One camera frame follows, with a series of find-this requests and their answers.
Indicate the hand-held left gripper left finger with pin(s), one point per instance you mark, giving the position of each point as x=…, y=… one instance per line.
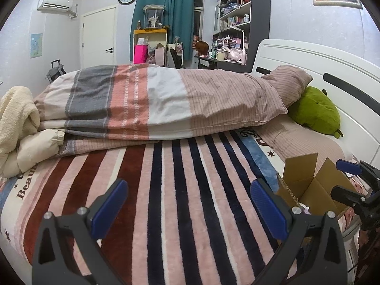
x=109, y=210

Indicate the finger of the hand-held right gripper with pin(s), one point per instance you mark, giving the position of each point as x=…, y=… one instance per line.
x=346, y=196
x=348, y=166

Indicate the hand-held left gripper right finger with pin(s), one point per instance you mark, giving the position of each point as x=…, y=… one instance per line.
x=268, y=213

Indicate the brown cardboard box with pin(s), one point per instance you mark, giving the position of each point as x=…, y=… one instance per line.
x=314, y=184

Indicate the pink polka dot cloth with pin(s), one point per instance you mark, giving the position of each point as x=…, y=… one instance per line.
x=348, y=218

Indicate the beige striped pillow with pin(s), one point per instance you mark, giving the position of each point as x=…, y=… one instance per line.
x=297, y=142
x=288, y=80

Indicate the green plush toy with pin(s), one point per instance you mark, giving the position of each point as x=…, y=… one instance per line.
x=316, y=109

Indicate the striped plush blanket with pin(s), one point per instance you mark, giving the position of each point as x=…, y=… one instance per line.
x=178, y=199

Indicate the white bed headboard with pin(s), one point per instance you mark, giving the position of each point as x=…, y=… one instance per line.
x=341, y=74

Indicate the striped pink grey duvet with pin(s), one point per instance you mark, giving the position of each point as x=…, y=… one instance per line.
x=148, y=101

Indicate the cream fleece blanket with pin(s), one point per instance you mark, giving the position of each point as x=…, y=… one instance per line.
x=17, y=112

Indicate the grey suitcase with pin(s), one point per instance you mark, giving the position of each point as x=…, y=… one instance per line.
x=55, y=71

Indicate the pink plastic bag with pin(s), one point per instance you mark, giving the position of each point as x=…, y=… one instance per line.
x=237, y=55

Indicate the bright pink gift bag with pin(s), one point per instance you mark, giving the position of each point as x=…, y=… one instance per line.
x=140, y=53

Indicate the dark desk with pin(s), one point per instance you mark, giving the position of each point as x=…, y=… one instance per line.
x=213, y=62

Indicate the pale pink gift bag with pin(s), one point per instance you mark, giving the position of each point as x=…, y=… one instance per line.
x=160, y=56

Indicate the white mug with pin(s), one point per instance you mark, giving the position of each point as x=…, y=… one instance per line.
x=220, y=55

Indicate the dark bookshelf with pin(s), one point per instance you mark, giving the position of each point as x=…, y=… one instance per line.
x=258, y=20

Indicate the white door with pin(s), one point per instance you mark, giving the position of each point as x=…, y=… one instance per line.
x=98, y=35

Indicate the brown plush toy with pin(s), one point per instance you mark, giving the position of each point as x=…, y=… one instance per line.
x=202, y=47

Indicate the yellow shelf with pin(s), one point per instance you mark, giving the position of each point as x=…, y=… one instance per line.
x=151, y=31

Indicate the glass display case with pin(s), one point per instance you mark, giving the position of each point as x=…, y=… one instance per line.
x=154, y=16

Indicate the teal curtain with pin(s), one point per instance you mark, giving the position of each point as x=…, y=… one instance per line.
x=178, y=14

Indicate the white air conditioner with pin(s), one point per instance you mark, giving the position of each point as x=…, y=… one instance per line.
x=56, y=2

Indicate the small wall poster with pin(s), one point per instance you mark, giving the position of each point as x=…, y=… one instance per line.
x=36, y=45

